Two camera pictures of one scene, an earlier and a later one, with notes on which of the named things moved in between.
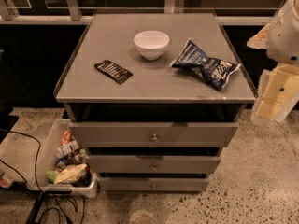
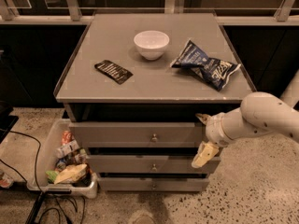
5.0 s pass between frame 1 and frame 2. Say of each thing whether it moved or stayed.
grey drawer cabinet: stayed
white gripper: moved
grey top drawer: stayed
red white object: stayed
